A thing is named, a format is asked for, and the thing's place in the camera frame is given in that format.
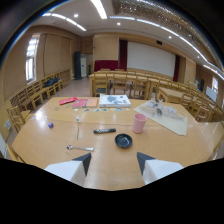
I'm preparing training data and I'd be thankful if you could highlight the black marker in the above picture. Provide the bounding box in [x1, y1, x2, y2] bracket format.
[92, 128, 117, 135]

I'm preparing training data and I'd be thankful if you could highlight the metal spoon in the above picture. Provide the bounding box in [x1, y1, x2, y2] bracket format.
[66, 144, 95, 153]

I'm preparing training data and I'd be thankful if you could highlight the black round dish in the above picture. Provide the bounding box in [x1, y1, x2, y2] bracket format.
[114, 133, 134, 149]

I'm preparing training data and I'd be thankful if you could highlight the pink plastic cup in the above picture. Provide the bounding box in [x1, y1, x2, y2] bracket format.
[131, 113, 148, 135]

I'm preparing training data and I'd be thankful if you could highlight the beige cloth mat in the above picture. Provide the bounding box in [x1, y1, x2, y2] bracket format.
[133, 99, 189, 137]

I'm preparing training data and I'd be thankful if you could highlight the clear plastic items pile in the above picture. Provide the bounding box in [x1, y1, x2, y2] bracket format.
[145, 98, 178, 118]

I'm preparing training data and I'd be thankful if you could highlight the red and orange book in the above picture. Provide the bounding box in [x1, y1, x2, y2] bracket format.
[71, 97, 99, 109]

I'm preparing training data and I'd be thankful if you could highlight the red packet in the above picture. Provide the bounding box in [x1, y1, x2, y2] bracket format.
[59, 96, 78, 106]

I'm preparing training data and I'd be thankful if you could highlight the wooden chair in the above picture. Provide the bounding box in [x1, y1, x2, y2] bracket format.
[6, 105, 32, 133]
[92, 73, 110, 98]
[130, 75, 150, 100]
[110, 73, 129, 96]

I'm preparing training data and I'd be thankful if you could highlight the white book with grey print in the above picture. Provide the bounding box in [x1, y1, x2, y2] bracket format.
[98, 93, 132, 109]

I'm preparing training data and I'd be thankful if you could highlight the black bag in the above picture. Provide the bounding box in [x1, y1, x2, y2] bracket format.
[43, 76, 60, 88]

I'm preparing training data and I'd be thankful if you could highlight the black and white cabinet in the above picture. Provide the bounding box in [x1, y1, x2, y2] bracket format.
[73, 50, 88, 81]

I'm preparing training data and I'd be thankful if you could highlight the white projection screen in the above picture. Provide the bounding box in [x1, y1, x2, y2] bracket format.
[126, 41, 177, 78]

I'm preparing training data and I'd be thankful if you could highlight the window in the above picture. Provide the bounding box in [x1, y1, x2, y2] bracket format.
[25, 33, 41, 84]

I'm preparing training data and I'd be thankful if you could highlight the dark red curtain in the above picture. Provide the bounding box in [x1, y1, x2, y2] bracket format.
[118, 39, 129, 72]

